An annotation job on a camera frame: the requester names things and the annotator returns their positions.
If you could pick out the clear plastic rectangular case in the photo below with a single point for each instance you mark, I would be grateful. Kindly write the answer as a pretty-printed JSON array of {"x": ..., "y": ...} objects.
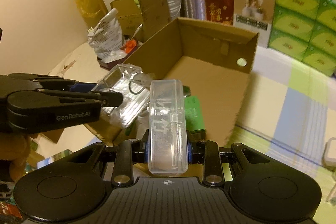
[{"x": 167, "y": 148}]

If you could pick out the green tissue pack stack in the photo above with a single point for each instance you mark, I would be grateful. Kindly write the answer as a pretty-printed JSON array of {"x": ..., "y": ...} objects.
[{"x": 305, "y": 31}]

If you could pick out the green box in carton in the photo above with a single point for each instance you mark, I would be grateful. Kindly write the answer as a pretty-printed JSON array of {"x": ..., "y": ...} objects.
[{"x": 193, "y": 114}]

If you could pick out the brown cardboard box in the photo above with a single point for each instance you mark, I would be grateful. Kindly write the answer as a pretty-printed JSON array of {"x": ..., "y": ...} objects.
[{"x": 213, "y": 59}]

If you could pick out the clear plastic box with ring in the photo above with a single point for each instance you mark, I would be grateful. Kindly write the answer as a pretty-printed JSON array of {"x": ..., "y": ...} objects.
[{"x": 134, "y": 85}]

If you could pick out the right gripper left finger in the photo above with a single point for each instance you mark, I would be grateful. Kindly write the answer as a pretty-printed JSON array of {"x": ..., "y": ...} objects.
[{"x": 122, "y": 174}]

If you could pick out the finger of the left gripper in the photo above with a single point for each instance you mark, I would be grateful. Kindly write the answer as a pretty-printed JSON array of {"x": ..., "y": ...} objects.
[
  {"x": 55, "y": 82},
  {"x": 35, "y": 102}
]

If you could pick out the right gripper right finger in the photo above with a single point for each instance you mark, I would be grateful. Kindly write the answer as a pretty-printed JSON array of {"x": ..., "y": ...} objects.
[{"x": 206, "y": 153}]

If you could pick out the checkered tablecloth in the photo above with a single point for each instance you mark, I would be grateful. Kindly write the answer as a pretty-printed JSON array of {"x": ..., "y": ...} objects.
[{"x": 289, "y": 114}]

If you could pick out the white photo product box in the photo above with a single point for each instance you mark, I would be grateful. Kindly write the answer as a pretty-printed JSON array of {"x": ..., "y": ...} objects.
[{"x": 255, "y": 16}]

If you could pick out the dark red gift box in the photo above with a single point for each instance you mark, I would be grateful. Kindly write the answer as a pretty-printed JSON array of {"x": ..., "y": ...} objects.
[{"x": 221, "y": 11}]

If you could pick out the silver foil bag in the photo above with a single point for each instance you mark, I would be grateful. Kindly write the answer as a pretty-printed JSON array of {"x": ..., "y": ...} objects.
[{"x": 107, "y": 39}]

